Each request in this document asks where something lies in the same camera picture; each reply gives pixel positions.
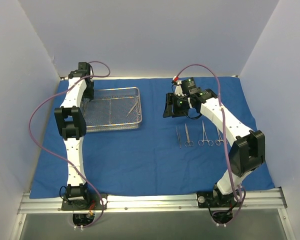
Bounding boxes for steel thin tweezers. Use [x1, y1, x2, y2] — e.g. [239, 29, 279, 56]
[175, 126, 182, 149]

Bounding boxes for steel mesh instrument tray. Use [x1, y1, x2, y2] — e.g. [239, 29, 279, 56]
[80, 87, 143, 133]

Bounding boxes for steel needle holder forceps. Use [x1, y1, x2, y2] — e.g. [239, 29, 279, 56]
[184, 123, 194, 147]

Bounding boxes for steel hemostat clamp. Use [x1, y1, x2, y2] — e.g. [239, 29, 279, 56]
[198, 121, 214, 147]
[215, 128, 228, 146]

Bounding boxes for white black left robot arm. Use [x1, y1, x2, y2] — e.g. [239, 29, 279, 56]
[54, 62, 94, 210]

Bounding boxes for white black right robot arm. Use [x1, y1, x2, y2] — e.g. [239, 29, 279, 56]
[163, 77, 265, 207]

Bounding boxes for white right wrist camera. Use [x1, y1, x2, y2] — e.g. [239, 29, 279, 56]
[174, 80, 185, 97]

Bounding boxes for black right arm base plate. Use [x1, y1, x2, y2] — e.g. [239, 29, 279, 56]
[196, 190, 239, 209]

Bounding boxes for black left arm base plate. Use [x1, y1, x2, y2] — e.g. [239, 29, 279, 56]
[61, 193, 108, 211]

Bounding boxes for aluminium front frame rail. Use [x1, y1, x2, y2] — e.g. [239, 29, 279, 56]
[17, 188, 288, 214]

